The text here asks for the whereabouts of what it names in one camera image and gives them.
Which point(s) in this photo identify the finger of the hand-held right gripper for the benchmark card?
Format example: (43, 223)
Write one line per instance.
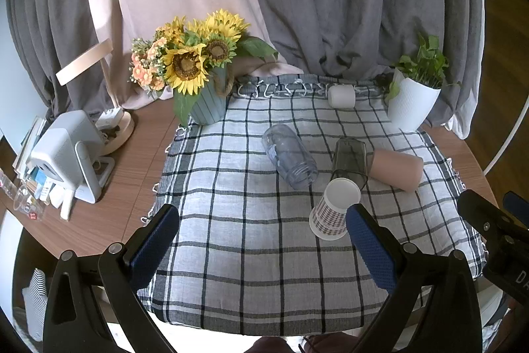
(518, 204)
(483, 212)

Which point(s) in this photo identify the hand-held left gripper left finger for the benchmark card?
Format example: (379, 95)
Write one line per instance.
(155, 243)

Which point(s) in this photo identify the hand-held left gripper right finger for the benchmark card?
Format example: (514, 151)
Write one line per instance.
(370, 243)

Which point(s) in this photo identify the checked paper cup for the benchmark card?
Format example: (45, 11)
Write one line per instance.
(335, 208)

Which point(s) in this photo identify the pink cup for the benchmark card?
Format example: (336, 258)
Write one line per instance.
(399, 170)

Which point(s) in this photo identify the dark transparent glass cup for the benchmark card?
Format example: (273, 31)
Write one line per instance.
(349, 160)

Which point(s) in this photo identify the small white cup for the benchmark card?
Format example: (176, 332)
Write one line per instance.
(342, 96)

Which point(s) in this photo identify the white hoop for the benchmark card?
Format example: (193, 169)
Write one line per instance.
(510, 131)

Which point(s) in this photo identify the checked grey tablecloth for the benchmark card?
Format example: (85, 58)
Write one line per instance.
(248, 233)

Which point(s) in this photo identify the white boxy device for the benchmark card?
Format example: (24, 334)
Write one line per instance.
(62, 154)

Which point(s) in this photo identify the white ribbed plant pot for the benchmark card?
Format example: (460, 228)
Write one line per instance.
(411, 105)

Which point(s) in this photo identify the striped cloth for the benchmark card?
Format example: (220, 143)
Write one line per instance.
(36, 303)

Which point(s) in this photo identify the white power strip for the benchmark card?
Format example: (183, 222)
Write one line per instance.
(110, 117)

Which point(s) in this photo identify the clear desk organizer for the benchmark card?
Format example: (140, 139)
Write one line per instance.
(22, 198)

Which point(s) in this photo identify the blue-grey ribbed vase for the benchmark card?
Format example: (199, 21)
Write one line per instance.
(208, 107)

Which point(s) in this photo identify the stack of books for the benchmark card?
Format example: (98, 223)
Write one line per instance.
(29, 146)

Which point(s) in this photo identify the green potted plant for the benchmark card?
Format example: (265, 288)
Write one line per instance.
(425, 61)

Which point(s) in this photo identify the wooden desk lamp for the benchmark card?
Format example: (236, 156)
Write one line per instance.
(105, 86)

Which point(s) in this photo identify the peach flower bunch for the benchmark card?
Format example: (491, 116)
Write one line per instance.
(144, 65)

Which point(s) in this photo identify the sunflower bouquet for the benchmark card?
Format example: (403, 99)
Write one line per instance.
(188, 65)

